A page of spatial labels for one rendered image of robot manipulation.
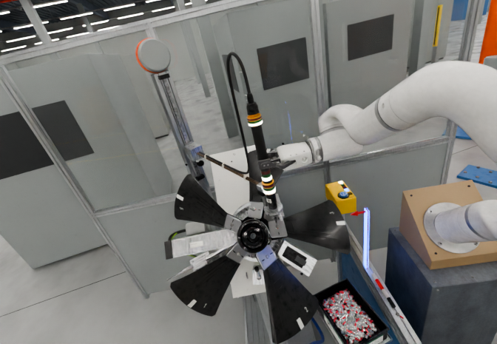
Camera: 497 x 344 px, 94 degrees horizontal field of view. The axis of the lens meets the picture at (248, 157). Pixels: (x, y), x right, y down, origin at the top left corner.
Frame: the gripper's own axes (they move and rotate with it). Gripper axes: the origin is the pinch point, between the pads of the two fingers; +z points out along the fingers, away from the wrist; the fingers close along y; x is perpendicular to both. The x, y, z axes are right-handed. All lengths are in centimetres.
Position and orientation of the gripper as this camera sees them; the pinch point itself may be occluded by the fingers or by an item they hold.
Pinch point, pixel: (263, 160)
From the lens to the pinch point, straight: 78.0
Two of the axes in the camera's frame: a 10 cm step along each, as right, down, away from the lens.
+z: -9.8, 2.1, 0.4
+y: -0.6, -4.4, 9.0
